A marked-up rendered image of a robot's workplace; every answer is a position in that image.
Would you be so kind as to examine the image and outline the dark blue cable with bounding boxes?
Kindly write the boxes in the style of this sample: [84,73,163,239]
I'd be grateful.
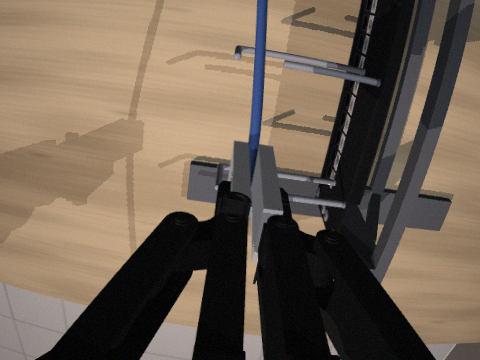
[248,0,268,185]

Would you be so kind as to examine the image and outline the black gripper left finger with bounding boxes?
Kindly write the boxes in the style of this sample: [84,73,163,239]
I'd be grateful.
[35,141,252,360]

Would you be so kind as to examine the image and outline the black patch panel rack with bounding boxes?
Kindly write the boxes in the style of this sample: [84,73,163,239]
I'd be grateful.
[266,0,475,284]

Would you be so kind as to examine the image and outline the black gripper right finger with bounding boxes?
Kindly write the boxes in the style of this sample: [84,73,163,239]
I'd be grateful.
[251,144,436,360]

